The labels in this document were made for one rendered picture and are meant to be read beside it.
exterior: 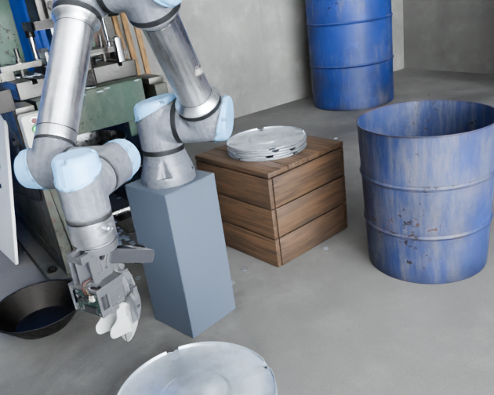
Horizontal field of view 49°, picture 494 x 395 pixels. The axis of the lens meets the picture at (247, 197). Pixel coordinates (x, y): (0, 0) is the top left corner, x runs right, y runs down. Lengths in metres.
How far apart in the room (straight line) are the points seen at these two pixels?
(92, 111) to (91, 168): 1.17
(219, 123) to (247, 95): 2.69
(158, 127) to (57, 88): 0.41
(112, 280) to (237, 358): 0.30
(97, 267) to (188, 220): 0.57
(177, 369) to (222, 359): 0.09
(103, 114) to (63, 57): 0.96
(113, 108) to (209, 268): 0.77
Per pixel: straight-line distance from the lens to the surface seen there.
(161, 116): 1.41
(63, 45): 1.12
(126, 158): 0.97
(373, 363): 1.47
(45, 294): 1.99
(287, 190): 1.82
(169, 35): 1.19
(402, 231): 1.69
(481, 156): 1.65
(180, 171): 1.45
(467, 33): 4.77
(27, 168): 1.04
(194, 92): 1.30
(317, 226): 1.98
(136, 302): 0.98
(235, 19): 3.95
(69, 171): 0.86
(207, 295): 1.60
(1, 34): 2.36
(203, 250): 1.54
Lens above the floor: 0.94
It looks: 22 degrees down
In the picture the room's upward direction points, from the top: 8 degrees counter-clockwise
